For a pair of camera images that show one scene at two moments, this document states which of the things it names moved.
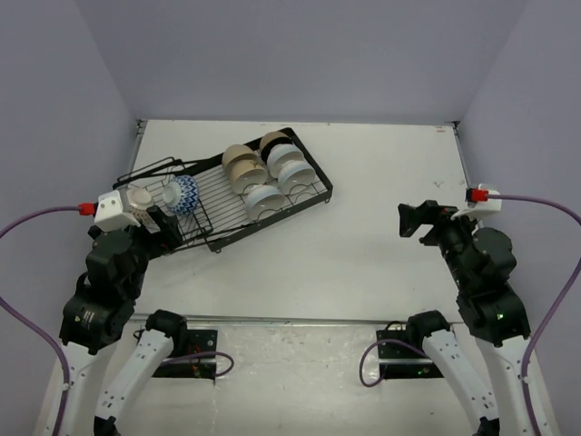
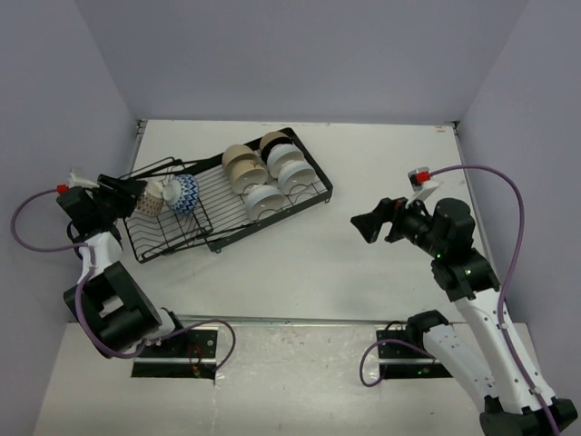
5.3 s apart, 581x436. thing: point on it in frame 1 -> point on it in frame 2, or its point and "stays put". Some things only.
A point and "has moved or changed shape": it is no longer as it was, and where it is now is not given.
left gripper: [168, 236] -> [127, 202]
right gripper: [430, 212] -> [388, 210]
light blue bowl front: [263, 201] stays put
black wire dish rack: [230, 193] stays put
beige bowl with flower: [246, 174] stays put
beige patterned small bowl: [139, 202] has moved or changed shape
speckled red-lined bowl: [182, 194] stays put
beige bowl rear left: [239, 158] stays put
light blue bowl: [294, 176] stays put
